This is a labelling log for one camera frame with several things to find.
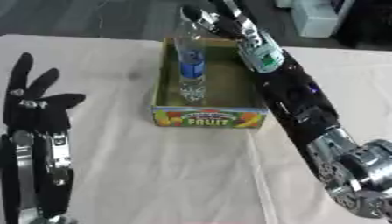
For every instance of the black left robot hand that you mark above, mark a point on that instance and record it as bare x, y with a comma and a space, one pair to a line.
35, 113

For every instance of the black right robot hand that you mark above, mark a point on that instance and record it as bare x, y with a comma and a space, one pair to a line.
217, 18

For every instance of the clear plastic bottle blue label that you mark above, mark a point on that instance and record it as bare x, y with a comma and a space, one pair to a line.
191, 62

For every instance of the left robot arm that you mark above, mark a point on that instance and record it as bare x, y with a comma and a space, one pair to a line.
35, 175

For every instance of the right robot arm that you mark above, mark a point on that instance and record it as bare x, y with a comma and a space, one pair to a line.
311, 116

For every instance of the cardboard box with fruit print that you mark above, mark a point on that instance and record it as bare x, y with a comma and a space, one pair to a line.
209, 87

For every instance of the white box-shaped appliance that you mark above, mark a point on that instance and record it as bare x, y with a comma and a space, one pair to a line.
319, 16

